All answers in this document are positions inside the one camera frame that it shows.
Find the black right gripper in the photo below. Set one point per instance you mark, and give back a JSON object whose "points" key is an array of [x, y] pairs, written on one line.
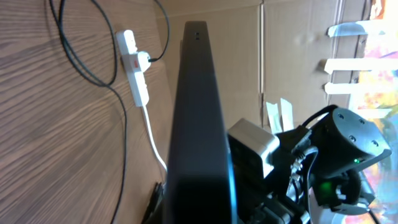
{"points": [[263, 201]]}

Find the Galaxy S24+ smartphone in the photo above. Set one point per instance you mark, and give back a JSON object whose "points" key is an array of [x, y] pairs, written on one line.
{"points": [[200, 180]]}

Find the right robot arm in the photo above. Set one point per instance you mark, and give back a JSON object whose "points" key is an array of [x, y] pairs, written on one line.
{"points": [[277, 175]]}

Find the white charger plug adapter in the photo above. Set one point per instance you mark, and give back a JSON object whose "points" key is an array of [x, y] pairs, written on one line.
{"points": [[143, 61]]}

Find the white power strip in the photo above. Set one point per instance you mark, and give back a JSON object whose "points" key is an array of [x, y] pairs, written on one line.
{"points": [[129, 50]]}

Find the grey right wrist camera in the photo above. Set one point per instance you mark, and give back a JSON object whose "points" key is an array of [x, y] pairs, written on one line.
{"points": [[251, 147]]}

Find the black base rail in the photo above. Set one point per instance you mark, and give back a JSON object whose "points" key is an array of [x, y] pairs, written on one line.
{"points": [[154, 210]]}

